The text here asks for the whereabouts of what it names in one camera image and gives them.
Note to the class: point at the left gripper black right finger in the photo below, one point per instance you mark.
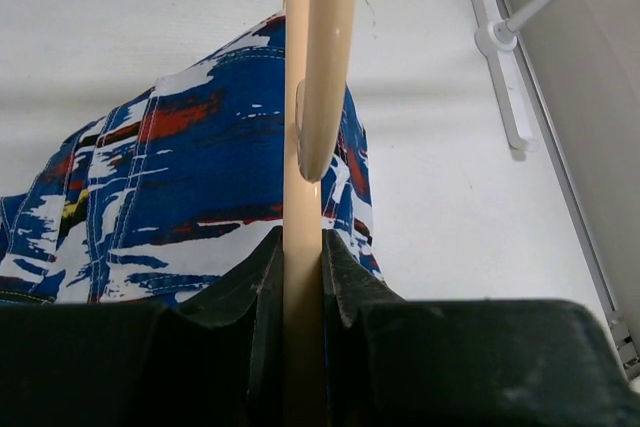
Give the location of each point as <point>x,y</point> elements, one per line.
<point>394,362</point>

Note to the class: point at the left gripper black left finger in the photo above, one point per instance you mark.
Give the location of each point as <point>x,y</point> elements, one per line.
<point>214,360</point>

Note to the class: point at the aluminium side rail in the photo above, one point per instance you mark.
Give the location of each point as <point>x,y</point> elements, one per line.
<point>626,348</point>

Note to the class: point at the beige plastic clothes hanger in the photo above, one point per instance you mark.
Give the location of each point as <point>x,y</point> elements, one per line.
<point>317,52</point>

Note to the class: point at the white and silver clothes rack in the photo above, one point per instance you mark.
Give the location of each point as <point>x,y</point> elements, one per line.
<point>497,38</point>

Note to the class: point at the blue white red patterned trousers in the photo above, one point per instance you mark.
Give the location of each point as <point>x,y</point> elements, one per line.
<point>163,195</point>

